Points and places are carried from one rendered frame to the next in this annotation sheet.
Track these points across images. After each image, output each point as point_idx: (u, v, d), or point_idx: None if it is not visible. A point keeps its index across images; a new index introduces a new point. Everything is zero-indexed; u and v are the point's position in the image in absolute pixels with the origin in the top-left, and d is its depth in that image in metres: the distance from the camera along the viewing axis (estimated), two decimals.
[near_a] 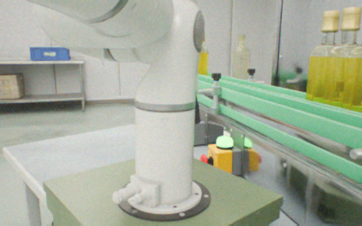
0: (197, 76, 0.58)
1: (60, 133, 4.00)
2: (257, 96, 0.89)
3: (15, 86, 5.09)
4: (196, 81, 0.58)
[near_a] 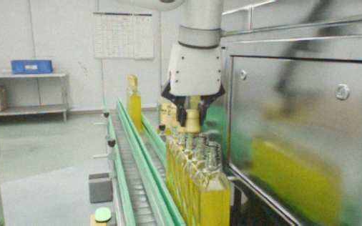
0: (173, 81, 0.57)
1: (36, 149, 4.07)
2: (142, 166, 0.95)
3: None
4: (172, 86, 0.58)
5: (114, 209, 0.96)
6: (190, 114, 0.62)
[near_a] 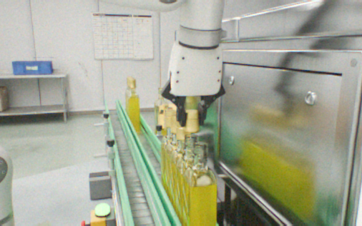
0: (173, 81, 0.57)
1: (37, 149, 4.13)
2: (139, 164, 1.01)
3: None
4: (172, 86, 0.58)
5: None
6: None
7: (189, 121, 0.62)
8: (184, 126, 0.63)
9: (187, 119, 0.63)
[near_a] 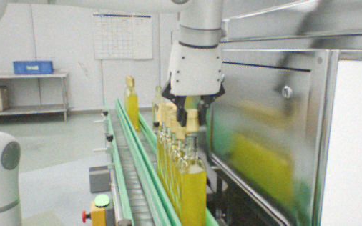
0: (173, 81, 0.57)
1: (38, 147, 4.18)
2: (137, 158, 1.07)
3: None
4: (172, 86, 0.58)
5: None
6: (175, 118, 0.74)
7: (181, 129, 0.69)
8: (177, 134, 0.70)
9: (179, 127, 0.69)
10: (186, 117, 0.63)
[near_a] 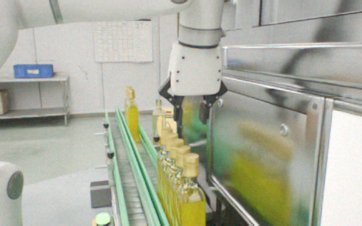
0: (173, 81, 0.57)
1: (38, 151, 4.20)
2: (137, 176, 1.08)
3: None
4: (172, 86, 0.58)
5: None
6: (175, 144, 0.75)
7: (181, 156, 0.70)
8: (177, 161, 0.71)
9: (179, 155, 0.70)
10: (186, 163, 0.65)
